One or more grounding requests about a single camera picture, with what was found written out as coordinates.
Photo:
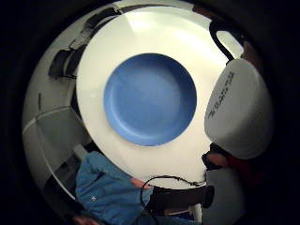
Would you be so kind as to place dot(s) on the white container with black print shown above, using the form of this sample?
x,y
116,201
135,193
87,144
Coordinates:
x,y
240,109

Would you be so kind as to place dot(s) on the black chair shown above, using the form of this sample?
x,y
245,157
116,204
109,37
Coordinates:
x,y
97,20
61,64

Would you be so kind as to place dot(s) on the blue round plate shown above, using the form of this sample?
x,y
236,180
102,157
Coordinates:
x,y
150,100

